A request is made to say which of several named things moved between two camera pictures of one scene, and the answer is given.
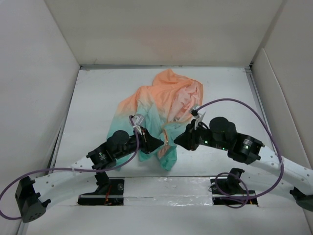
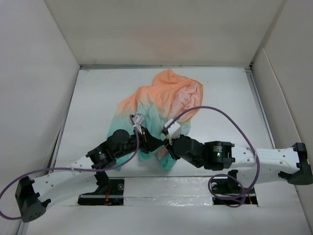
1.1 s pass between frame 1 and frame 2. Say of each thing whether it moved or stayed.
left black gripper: stayed
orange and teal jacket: stayed
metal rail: stayed
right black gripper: moved
